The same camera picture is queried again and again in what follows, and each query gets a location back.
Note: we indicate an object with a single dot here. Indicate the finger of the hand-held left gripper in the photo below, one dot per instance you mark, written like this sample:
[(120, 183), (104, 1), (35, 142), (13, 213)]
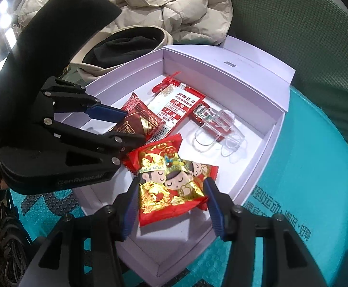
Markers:
[(108, 112), (102, 143)]

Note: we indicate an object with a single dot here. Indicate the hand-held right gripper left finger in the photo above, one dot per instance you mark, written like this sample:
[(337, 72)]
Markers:
[(130, 212)]

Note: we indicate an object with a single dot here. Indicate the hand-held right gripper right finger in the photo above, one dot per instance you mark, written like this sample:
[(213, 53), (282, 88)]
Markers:
[(215, 212)]

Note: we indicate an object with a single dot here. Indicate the dark red snack packet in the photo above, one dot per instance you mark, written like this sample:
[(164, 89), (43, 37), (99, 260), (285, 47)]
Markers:
[(138, 113)]

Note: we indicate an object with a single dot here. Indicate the long red white snack packet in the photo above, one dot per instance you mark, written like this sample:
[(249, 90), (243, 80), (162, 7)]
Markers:
[(177, 104)]

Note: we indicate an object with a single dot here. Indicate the red ketchup packet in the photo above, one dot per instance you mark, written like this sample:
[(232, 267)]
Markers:
[(170, 78)]

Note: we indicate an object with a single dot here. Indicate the white cardboard gift box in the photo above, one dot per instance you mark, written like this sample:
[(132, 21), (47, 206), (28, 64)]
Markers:
[(251, 143)]

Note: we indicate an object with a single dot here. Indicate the small red sauce sachet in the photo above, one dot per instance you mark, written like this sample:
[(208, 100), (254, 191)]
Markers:
[(200, 112)]

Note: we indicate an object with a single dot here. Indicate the beige cap with black lining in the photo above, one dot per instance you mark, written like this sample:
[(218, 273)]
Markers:
[(126, 44)]

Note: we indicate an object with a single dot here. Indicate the teal bubble mailer bag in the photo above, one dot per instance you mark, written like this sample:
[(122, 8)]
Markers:
[(311, 170)]

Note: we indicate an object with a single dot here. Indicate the beige puffer jacket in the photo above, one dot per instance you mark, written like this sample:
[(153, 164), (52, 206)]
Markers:
[(162, 0)]

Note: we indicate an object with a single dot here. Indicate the dark shoe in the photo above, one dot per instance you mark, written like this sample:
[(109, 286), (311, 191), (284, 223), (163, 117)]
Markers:
[(9, 239)]

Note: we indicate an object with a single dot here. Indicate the green sofa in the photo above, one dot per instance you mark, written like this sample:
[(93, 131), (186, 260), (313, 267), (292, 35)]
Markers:
[(281, 21)]

